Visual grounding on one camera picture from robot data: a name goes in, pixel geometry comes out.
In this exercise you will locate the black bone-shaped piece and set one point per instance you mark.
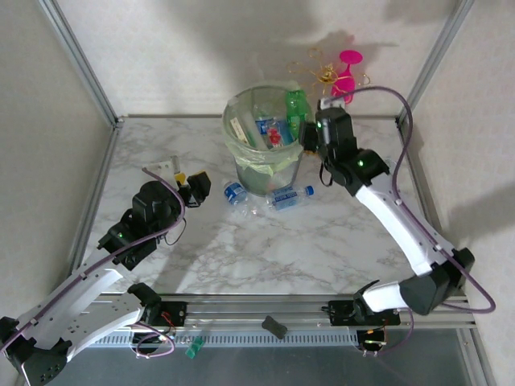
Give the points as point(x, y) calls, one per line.
point(274, 326)

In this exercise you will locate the wide aluminium mounting rail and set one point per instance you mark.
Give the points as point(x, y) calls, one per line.
point(257, 309)

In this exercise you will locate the teal red label bottle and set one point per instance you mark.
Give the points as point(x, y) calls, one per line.
point(275, 136)

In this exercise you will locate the pink plastic wine glass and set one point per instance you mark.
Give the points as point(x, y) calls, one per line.
point(344, 82)

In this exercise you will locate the aluminium frame post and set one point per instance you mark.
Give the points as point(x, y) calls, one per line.
point(476, 358)
point(434, 60)
point(81, 60)

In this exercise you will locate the aluminium frame rail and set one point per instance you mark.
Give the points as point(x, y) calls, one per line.
point(169, 116)
point(419, 177)
point(100, 173)

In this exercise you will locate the grey metal panel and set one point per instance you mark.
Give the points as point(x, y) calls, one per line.
point(281, 370)

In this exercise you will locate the mesh bin with green bag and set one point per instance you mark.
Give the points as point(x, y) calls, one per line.
point(241, 154)

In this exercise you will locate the metal mesh waste bin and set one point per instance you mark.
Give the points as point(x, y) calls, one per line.
point(261, 183)

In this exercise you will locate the clear water bottle blue cap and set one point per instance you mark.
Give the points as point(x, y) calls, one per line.
point(285, 198)

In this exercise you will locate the green plastic bottle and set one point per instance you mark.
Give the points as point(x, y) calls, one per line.
point(295, 110)

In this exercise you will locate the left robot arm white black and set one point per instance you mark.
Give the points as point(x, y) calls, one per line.
point(72, 293)

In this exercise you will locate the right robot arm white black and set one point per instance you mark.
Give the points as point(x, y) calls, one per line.
point(398, 225)

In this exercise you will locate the small green circuit board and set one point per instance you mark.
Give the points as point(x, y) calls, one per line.
point(194, 346)

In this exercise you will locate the blue label water bottle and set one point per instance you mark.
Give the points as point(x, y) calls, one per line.
point(263, 120)
point(235, 193)

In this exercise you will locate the clear bottle white green label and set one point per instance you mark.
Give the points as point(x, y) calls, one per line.
point(240, 128)

